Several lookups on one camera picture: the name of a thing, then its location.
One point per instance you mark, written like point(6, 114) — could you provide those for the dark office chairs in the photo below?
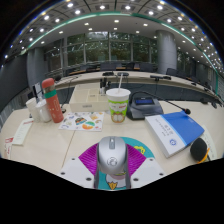
point(108, 66)

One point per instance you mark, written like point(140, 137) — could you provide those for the white mug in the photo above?
point(44, 111)

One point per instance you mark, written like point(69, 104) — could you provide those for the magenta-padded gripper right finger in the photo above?
point(148, 169)

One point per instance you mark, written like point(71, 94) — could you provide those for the teal round cartoon mouse pad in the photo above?
point(138, 142)

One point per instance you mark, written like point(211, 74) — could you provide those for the black handheld microphone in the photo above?
point(199, 149)

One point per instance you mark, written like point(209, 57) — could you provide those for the black conference microphone unit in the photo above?
point(144, 106)

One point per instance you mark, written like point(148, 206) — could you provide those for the red and white leaflet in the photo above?
point(8, 146)

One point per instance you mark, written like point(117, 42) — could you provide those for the silver computer mouse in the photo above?
point(112, 156)

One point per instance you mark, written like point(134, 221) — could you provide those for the ceiling lights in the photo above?
point(102, 7)

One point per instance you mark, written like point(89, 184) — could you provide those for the white paper document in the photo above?
point(22, 131)

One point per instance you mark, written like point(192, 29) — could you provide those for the colourful sticker sheet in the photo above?
point(81, 121)

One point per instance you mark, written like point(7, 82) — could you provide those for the green printed paper cup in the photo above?
point(118, 106)

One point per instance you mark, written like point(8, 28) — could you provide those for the stack of white paper cups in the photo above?
point(31, 108)

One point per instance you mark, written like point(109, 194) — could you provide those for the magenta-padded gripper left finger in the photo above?
point(76, 169)

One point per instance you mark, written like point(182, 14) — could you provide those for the blue and white book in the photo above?
point(175, 131)

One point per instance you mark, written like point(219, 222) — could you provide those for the red drink bottle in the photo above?
point(54, 105)

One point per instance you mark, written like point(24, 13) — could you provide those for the white paper sheet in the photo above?
point(209, 136)

